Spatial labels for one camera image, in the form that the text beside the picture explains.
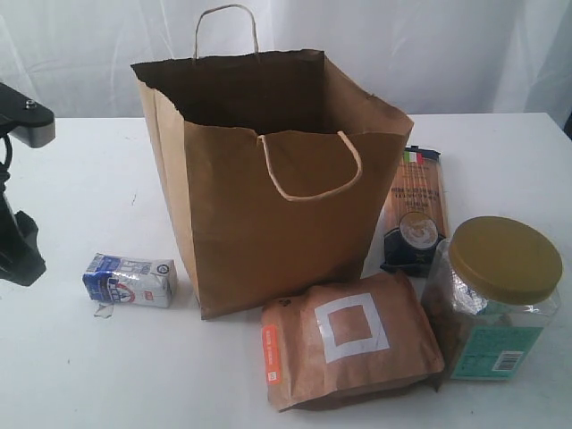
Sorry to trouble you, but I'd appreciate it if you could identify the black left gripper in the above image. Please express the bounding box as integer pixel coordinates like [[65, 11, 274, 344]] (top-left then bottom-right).
[[0, 186, 46, 286]]

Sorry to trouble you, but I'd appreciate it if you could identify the gold lid clear jar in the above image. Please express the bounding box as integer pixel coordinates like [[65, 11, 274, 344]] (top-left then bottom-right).
[[421, 216, 563, 385]]

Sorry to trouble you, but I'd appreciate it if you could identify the brown paper bag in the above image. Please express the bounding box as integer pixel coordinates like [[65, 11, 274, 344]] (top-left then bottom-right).
[[132, 49, 413, 319]]

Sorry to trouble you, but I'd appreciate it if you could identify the blue white milk carton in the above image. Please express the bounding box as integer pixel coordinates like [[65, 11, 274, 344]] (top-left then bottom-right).
[[82, 254, 177, 308]]

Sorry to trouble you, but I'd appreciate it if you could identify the white backdrop curtain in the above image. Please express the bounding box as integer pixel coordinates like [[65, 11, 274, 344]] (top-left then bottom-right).
[[1, 0, 571, 124]]

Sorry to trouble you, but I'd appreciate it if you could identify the brown kraft pouch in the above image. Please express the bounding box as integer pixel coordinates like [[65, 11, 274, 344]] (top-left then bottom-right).
[[261, 272, 444, 411]]

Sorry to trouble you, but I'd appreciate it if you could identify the spaghetti packet with Italian flag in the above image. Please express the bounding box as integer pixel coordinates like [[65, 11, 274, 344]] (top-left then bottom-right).
[[381, 146, 450, 277]]

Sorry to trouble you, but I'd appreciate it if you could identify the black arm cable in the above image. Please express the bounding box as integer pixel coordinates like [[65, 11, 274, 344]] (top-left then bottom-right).
[[0, 133, 13, 184]]

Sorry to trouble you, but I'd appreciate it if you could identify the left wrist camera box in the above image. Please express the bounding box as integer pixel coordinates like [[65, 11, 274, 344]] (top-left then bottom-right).
[[0, 83, 55, 148]]

